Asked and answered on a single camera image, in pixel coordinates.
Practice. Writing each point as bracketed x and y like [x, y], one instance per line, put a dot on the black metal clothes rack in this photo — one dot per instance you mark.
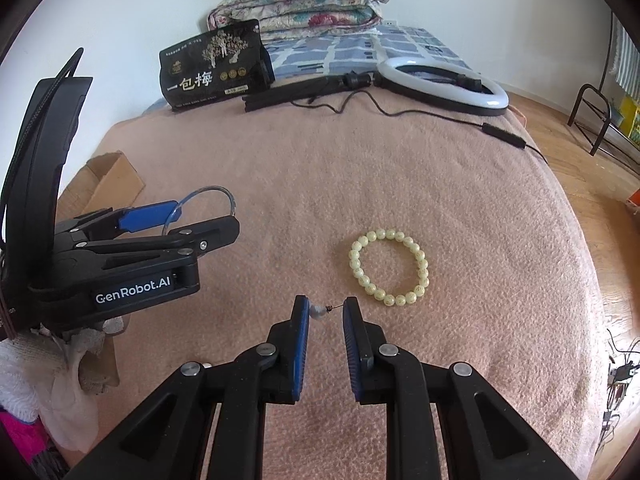
[592, 86]

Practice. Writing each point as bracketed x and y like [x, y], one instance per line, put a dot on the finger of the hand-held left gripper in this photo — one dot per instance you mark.
[210, 235]
[145, 216]

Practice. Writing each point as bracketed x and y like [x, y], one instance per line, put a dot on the black snack bag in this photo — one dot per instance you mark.
[210, 85]

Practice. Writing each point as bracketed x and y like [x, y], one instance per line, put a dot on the folded floral quilt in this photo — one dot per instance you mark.
[300, 5]

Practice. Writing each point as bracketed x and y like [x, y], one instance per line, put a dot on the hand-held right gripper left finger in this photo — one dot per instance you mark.
[301, 345]

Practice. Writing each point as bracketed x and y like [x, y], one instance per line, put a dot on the blue checkered bedsheet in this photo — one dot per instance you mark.
[325, 55]

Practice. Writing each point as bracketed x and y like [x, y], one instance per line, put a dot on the pink clothing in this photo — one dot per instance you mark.
[20, 447]

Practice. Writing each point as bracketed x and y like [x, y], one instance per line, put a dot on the person's left hand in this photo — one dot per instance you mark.
[85, 334]

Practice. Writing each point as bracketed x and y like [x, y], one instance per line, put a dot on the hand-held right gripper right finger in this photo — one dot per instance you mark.
[351, 350]

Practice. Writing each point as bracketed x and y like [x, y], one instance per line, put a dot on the yellow crate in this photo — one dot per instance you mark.
[631, 120]

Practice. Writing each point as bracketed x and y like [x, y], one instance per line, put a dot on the beige cloth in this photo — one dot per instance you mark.
[70, 410]

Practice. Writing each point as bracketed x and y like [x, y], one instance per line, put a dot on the blue bangle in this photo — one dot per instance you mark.
[207, 189]

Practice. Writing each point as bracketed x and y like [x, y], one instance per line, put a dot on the black folded tripod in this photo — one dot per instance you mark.
[300, 91]

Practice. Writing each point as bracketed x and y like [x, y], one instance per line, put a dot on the striped towel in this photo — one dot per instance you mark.
[630, 65]

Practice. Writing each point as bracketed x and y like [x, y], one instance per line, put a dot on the brown cardboard box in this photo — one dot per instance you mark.
[115, 180]

